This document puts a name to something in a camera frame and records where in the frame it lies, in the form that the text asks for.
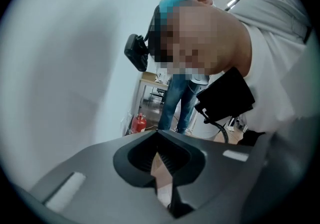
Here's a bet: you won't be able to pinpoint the person's white shirt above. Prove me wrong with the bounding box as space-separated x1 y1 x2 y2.
194 0 320 141

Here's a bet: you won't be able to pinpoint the black head camera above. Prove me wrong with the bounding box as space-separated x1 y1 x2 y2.
123 33 149 72

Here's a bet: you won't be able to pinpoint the person's black trousers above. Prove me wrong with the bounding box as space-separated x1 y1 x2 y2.
237 129 266 146

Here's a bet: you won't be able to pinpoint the black chest box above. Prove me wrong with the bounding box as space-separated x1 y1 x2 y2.
195 67 256 124

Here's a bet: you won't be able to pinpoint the thick black cable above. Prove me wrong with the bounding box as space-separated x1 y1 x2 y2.
207 117 231 145

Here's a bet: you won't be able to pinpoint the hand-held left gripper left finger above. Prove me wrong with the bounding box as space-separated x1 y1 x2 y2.
29 129 176 224

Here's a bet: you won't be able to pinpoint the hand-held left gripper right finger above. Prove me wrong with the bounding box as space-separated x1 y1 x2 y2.
156 129 271 224

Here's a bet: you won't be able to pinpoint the red fire extinguisher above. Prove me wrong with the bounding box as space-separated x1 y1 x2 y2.
130 112 148 134

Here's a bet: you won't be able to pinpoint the white-legged wooden table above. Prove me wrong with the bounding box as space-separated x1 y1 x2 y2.
136 71 173 116

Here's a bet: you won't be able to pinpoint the person's head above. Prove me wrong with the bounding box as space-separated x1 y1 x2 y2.
149 0 252 81

